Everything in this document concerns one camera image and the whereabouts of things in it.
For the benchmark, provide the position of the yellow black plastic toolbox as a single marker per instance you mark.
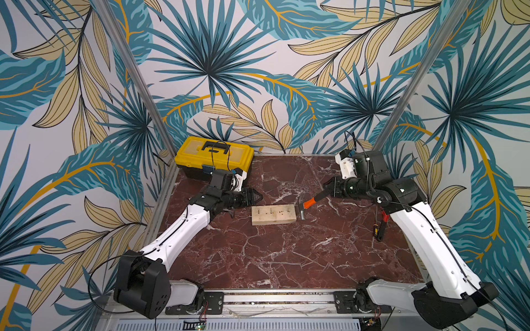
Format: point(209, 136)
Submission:
point(199, 157)

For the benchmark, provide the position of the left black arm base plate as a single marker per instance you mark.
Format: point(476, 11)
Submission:
point(210, 303)

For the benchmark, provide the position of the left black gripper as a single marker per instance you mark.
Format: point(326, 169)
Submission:
point(247, 197)

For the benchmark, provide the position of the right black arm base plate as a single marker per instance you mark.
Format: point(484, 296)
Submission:
point(352, 302)

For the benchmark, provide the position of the red pipe wrench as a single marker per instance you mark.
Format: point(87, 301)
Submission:
point(384, 222)

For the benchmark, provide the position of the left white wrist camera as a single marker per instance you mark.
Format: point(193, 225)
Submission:
point(228, 180)

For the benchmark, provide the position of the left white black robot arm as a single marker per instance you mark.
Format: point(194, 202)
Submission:
point(143, 284)

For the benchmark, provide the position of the aluminium front frame rail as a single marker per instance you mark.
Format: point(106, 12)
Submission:
point(305, 304)

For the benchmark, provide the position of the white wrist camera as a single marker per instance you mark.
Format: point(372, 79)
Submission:
point(228, 180)
point(345, 161)

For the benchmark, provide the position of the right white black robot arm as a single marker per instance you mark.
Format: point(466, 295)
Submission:
point(454, 292)

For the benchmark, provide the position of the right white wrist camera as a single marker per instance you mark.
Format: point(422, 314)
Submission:
point(345, 161)

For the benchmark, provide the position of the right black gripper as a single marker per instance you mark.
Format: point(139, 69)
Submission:
point(334, 187)

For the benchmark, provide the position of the light wooden board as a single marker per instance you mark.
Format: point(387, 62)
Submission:
point(278, 217)

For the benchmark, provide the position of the orange black claw hammer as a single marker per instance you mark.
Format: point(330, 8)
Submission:
point(301, 205)

